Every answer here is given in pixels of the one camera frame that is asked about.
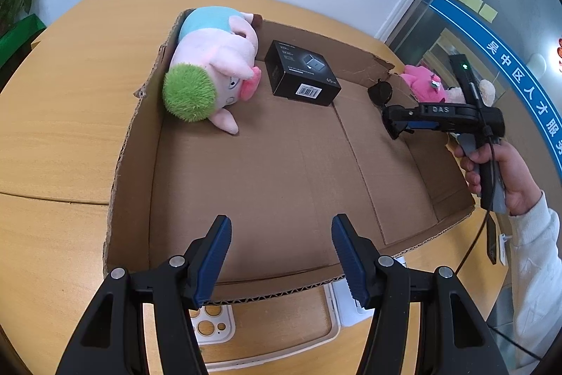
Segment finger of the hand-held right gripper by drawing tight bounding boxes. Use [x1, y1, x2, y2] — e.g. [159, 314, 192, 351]
[381, 104, 419, 139]

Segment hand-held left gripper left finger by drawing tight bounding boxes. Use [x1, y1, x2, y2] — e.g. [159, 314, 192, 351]
[61, 215, 233, 375]

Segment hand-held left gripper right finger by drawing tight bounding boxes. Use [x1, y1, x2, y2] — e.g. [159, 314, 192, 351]
[331, 214, 499, 375]

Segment black sunglasses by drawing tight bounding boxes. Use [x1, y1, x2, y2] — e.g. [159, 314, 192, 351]
[367, 79, 394, 107]

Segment cardboard box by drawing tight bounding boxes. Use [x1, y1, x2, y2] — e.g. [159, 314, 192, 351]
[102, 8, 477, 305]

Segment person's right forearm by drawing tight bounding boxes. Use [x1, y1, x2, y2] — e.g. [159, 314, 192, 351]
[507, 190, 562, 371]

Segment wooden desktop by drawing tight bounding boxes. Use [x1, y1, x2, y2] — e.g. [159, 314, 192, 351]
[0, 0, 510, 375]

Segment person's right hand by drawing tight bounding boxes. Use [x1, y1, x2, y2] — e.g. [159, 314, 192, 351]
[453, 138, 545, 215]

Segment cream plush toy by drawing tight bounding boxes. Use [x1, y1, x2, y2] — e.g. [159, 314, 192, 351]
[445, 78, 497, 108]

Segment pink bear plush toy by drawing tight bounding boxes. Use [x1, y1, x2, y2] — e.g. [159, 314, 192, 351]
[401, 64, 449, 103]

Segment white rimmed tray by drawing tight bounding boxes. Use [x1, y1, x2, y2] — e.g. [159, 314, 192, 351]
[200, 280, 342, 364]

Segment white phone case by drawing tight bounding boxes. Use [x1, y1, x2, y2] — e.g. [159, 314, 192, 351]
[189, 305, 236, 346]

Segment black product box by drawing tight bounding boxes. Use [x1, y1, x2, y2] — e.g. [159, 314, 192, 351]
[264, 40, 342, 107]

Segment black phone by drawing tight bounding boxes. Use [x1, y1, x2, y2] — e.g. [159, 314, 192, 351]
[485, 217, 498, 266]

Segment glass partition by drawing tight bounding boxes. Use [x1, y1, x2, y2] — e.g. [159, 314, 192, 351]
[375, 0, 562, 226]

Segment pig plush toy green hair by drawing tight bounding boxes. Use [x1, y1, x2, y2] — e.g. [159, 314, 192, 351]
[162, 6, 264, 136]

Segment green container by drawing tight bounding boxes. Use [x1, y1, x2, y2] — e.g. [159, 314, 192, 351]
[0, 15, 47, 70]

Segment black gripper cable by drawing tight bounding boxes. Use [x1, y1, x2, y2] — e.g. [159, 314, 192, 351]
[454, 80, 543, 360]

